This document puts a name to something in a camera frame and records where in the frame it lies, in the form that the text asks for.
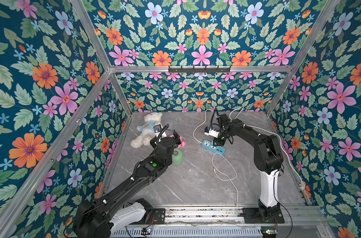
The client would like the white usb charging cable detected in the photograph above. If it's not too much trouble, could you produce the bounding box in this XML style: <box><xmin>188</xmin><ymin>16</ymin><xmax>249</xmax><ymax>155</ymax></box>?
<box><xmin>211</xmin><ymin>152</ymin><xmax>240</xmax><ymax>206</ymax></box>

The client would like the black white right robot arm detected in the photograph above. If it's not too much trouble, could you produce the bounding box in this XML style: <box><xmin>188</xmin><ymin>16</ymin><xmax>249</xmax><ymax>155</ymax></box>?
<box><xmin>212</xmin><ymin>114</ymin><xmax>285</xmax><ymax>224</ymax></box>

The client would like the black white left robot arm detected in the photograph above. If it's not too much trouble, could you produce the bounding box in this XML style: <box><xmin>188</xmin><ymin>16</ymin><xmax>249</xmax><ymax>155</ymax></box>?
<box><xmin>72</xmin><ymin>129</ymin><xmax>181</xmax><ymax>238</ymax></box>

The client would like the green round meat grinder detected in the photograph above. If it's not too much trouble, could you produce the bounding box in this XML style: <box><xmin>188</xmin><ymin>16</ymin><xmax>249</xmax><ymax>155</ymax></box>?
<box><xmin>172</xmin><ymin>149</ymin><xmax>184</xmax><ymax>165</ymax></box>

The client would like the teal power strip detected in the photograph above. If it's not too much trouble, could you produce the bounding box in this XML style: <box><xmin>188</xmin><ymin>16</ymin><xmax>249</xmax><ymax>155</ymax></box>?
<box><xmin>202</xmin><ymin>140</ymin><xmax>226</xmax><ymax>155</ymax></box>

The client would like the pink alarm clock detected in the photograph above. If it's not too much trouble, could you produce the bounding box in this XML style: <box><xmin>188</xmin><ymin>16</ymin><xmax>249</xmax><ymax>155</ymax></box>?
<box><xmin>177</xmin><ymin>136</ymin><xmax>186</xmax><ymax>149</ymax></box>

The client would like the white teddy bear blue shirt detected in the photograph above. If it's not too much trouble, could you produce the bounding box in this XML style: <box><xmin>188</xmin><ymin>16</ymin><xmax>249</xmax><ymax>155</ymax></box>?
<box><xmin>130</xmin><ymin>113</ymin><xmax>163</xmax><ymax>149</ymax></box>

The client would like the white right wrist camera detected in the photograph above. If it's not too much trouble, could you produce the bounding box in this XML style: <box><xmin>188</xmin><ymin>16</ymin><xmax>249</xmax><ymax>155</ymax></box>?
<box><xmin>204</xmin><ymin>127</ymin><xmax>219</xmax><ymax>138</ymax></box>

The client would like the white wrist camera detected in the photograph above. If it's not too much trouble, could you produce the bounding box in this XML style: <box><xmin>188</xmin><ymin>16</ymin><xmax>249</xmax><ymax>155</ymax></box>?
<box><xmin>153</xmin><ymin>125</ymin><xmax>162</xmax><ymax>134</ymax></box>
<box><xmin>204</xmin><ymin>127</ymin><xmax>219</xmax><ymax>138</ymax></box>

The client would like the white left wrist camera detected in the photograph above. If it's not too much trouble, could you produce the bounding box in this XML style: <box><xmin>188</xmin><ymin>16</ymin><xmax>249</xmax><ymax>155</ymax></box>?
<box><xmin>153</xmin><ymin>125</ymin><xmax>162</xmax><ymax>134</ymax></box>

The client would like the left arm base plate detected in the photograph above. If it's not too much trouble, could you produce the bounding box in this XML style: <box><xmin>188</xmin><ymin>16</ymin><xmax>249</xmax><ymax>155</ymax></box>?
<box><xmin>144</xmin><ymin>208</ymin><xmax>166</xmax><ymax>225</ymax></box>

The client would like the black wall hook rail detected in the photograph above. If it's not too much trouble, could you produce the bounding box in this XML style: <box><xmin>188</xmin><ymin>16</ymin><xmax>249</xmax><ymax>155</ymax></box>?
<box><xmin>167</xmin><ymin>65</ymin><xmax>231</xmax><ymax>74</ymax></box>

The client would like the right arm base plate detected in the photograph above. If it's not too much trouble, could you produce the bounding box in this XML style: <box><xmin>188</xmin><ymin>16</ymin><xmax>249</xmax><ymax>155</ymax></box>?
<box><xmin>240</xmin><ymin>208</ymin><xmax>285</xmax><ymax>224</ymax></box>

